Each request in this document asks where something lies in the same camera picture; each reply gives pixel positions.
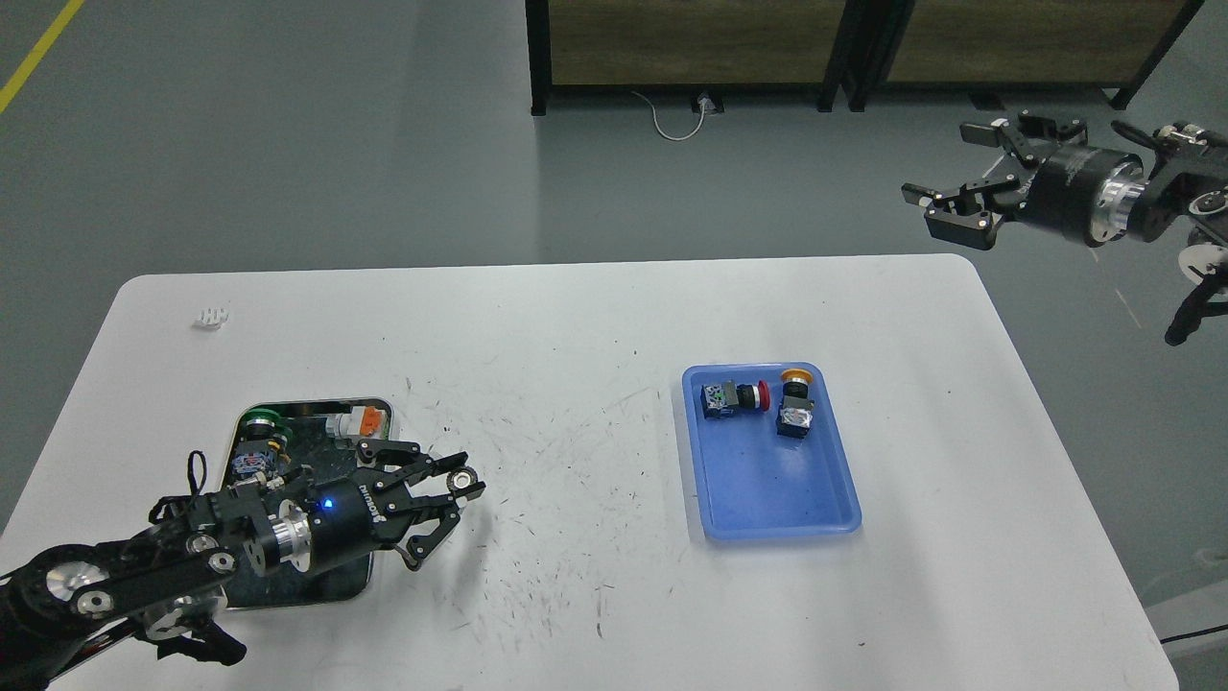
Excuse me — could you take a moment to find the orange white switch module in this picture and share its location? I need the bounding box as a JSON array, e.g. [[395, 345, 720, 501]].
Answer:
[[324, 404, 391, 449]]

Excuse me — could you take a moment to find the white cable on floor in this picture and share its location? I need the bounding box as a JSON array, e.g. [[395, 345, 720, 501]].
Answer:
[[630, 91, 716, 141]]

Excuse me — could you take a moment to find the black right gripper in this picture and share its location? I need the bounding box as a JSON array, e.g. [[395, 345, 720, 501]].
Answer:
[[903, 110, 1144, 250]]

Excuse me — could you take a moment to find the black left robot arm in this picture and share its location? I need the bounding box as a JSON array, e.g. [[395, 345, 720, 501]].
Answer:
[[2, 439, 485, 690]]

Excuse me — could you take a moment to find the left wooden black-framed cabinet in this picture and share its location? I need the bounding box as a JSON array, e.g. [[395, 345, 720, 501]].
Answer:
[[526, 1, 867, 115]]

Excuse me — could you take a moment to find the red push button switch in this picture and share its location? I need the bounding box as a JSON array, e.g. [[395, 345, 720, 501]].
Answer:
[[698, 380, 771, 419]]

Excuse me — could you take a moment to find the right wooden black-framed cabinet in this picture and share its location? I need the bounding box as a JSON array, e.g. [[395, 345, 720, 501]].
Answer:
[[842, 1, 1202, 112]]

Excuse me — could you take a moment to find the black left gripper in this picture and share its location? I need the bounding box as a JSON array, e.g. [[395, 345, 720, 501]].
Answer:
[[273, 439, 486, 574]]

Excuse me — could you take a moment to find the wooden black-framed cabinet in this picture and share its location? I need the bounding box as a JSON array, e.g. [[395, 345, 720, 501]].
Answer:
[[842, 1, 1202, 112], [526, 1, 867, 115]]

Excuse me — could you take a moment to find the green push button switch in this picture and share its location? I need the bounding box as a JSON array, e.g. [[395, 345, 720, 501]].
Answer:
[[226, 407, 293, 484]]

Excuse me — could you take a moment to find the small white plastic part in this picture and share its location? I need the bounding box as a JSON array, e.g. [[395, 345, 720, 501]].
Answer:
[[192, 307, 231, 333]]

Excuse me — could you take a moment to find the silver metal tray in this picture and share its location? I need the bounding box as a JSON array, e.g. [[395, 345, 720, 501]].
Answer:
[[223, 396, 393, 611]]

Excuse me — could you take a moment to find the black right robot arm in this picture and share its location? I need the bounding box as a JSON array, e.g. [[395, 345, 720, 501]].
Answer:
[[903, 110, 1227, 346]]

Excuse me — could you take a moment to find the blue plastic tray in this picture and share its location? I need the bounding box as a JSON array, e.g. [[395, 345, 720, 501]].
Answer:
[[682, 362, 862, 541]]

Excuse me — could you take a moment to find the yellow push button switch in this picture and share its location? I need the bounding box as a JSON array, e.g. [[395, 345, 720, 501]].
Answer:
[[776, 368, 815, 439]]

